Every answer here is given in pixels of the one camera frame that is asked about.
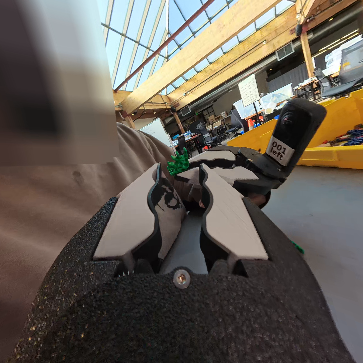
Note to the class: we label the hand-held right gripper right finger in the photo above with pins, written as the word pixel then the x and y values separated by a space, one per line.
pixel 235 227

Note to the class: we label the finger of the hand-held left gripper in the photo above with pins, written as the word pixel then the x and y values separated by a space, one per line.
pixel 229 174
pixel 212 155

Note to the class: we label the wall air vent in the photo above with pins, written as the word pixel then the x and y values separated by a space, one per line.
pixel 285 51

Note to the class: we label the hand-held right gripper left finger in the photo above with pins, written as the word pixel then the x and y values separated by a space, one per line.
pixel 125 227

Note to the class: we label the person's left hand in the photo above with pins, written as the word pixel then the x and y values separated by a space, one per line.
pixel 260 199

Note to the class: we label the whiteboard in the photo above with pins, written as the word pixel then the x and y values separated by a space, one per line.
pixel 248 91

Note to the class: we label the grey desk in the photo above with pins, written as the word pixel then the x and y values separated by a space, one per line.
pixel 317 227

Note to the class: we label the office chair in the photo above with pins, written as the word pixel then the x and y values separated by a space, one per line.
pixel 349 62

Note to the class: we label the yellow bin with toy wheels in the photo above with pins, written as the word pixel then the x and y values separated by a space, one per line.
pixel 249 139

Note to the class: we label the wooden pillar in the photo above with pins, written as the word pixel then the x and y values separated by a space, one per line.
pixel 306 51

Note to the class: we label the small green toy piece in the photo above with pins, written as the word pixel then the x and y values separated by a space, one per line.
pixel 298 248

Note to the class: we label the yellow bin with toy pieces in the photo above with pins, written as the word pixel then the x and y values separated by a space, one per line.
pixel 340 113

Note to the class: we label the green toy connector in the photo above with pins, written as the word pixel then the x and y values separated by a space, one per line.
pixel 178 163

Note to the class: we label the pile of colourful toy pieces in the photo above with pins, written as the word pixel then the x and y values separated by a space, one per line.
pixel 346 137

